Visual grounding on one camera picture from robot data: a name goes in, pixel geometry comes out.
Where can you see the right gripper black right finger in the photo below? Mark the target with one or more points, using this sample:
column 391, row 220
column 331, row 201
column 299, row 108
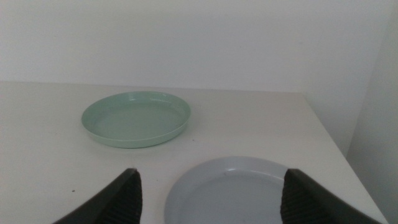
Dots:
column 306, row 202

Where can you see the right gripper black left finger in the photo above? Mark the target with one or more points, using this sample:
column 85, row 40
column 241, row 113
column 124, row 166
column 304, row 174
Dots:
column 121, row 202

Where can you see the pale green shallow bowl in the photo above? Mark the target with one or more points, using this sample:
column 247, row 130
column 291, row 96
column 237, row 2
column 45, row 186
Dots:
column 136, row 123

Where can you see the grey-blue shallow bowl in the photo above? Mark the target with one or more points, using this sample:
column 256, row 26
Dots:
column 227, row 196

